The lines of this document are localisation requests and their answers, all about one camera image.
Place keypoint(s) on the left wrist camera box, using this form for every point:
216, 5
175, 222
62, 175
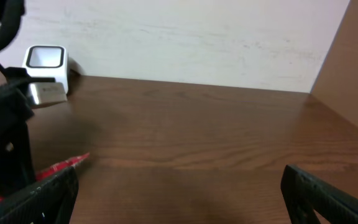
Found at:
44, 94

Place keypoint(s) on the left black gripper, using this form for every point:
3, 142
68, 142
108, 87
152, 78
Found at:
16, 167

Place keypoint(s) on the red snack bar wrapper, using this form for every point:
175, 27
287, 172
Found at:
70, 162

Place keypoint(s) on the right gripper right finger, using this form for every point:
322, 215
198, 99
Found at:
306, 195

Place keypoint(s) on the white barcode scanner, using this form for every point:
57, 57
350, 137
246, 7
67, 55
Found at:
48, 61

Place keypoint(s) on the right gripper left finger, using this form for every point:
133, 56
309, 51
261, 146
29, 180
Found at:
50, 200

